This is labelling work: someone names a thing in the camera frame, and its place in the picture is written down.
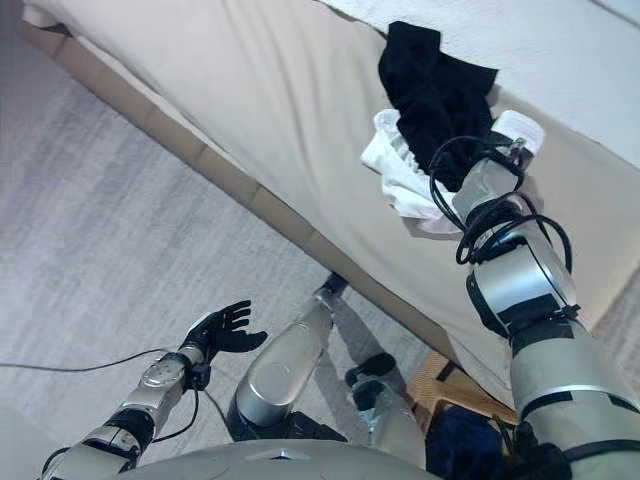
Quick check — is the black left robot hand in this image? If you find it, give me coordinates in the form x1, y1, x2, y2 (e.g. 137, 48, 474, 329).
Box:
178, 299, 269, 362

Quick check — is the white garment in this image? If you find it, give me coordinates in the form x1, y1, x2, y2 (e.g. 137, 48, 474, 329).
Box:
359, 108, 469, 237

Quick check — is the navy blue garment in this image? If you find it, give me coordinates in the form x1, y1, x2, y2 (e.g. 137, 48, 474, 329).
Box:
424, 404, 507, 480

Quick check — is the black garment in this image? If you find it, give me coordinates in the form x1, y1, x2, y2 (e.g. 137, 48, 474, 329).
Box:
377, 20, 501, 194

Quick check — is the woven wicker basket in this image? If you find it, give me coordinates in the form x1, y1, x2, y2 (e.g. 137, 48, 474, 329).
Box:
407, 349, 521, 437

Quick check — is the beige bed mattress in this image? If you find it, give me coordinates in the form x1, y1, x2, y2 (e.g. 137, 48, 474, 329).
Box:
24, 0, 640, 401

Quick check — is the silver left robot leg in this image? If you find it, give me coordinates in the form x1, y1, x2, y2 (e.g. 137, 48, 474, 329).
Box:
227, 272, 350, 442

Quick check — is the silver robot leg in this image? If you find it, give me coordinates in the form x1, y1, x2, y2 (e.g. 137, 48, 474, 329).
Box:
344, 352, 427, 472
227, 272, 350, 442

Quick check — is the grey robot torso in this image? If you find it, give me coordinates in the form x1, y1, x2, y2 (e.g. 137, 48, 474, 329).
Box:
99, 434, 436, 480

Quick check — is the silver right robot leg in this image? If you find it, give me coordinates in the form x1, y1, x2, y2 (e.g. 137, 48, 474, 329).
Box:
344, 352, 427, 472

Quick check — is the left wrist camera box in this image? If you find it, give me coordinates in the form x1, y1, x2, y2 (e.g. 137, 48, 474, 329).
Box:
187, 363, 212, 392

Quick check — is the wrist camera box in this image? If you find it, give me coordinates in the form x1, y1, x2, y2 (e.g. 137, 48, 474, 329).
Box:
492, 109, 546, 157
187, 363, 212, 392

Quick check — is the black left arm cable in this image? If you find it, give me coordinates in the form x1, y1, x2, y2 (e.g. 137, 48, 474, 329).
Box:
149, 384, 234, 446

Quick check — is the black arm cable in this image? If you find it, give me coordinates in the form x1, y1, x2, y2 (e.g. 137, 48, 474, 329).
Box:
149, 384, 234, 446
428, 134, 575, 314

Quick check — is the thin black floor cable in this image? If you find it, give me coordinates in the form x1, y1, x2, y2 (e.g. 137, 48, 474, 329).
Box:
0, 347, 169, 374

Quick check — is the tan padded bed frame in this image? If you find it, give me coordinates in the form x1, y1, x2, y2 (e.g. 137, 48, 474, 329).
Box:
19, 19, 461, 366

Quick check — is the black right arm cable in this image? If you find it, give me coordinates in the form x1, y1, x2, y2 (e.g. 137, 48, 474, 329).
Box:
428, 134, 575, 314

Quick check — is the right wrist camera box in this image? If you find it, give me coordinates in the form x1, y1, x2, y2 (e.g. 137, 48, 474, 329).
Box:
492, 109, 546, 157

